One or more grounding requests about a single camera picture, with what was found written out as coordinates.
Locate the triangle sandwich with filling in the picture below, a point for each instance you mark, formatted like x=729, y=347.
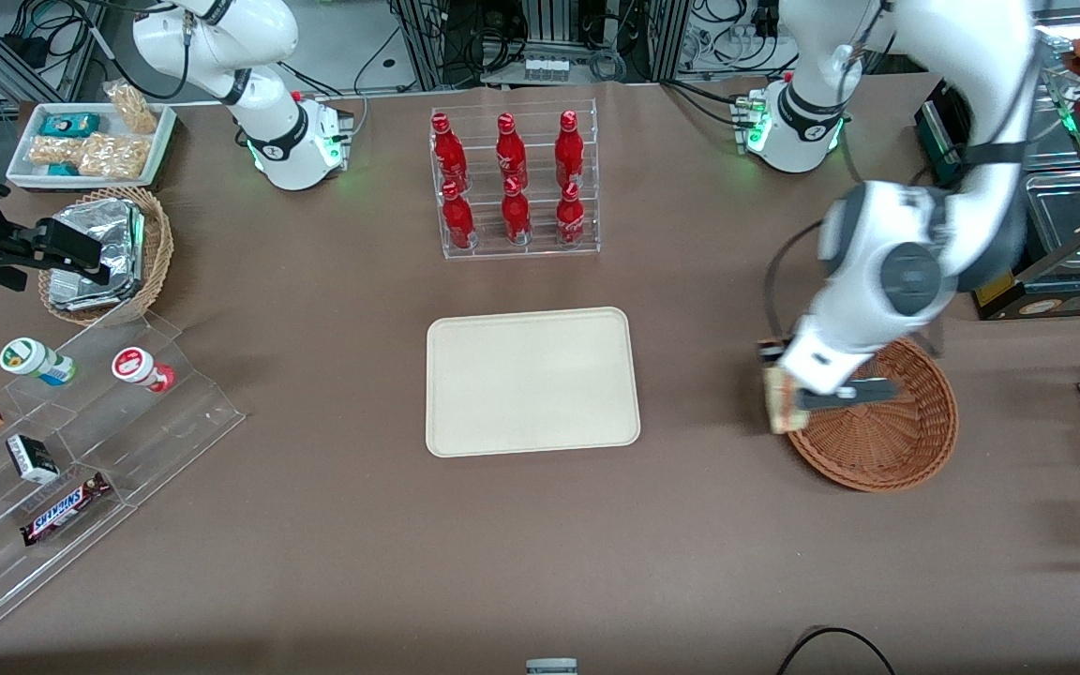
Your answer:
x=784, y=408

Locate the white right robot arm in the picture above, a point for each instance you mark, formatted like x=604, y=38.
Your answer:
x=259, y=103

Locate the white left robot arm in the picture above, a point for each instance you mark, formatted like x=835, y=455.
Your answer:
x=887, y=272

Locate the round brown wicker basket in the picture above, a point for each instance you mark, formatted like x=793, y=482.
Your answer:
x=896, y=441

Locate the tan wicker basket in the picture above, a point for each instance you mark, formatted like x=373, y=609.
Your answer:
x=157, y=253

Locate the white rectangular snack tray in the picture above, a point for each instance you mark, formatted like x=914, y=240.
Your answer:
x=165, y=122

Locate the cream rectangular serving tray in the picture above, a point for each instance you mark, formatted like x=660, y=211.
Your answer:
x=531, y=384

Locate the silver foil packet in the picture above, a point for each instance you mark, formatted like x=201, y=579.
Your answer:
x=99, y=225

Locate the small teal snack packet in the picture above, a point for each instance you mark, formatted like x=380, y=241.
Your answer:
x=62, y=170

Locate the green-lidded yogurt cup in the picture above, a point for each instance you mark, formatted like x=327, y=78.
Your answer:
x=29, y=358

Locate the peanut brittle bag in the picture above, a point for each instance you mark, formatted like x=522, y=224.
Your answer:
x=52, y=150
x=132, y=108
x=113, y=155

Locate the red-lidded yogurt cup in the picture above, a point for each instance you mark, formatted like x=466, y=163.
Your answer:
x=132, y=364

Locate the small black white box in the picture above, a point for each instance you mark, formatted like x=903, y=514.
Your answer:
x=32, y=459

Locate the clear acrylic stepped stand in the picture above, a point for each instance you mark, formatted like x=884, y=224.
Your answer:
x=174, y=431

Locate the red cola bottle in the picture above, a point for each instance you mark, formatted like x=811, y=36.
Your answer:
x=569, y=150
x=570, y=220
x=517, y=217
x=457, y=220
x=511, y=155
x=448, y=155

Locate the black food warmer cabinet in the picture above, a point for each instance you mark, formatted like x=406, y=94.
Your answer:
x=1065, y=281

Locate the brown chocolate bar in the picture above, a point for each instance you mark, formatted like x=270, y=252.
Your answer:
x=62, y=511

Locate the clear acrylic bottle rack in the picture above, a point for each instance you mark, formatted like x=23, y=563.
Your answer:
x=484, y=251

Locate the white terminal block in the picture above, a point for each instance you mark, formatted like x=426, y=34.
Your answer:
x=547, y=68

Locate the grey device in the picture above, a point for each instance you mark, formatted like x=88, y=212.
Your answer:
x=551, y=667

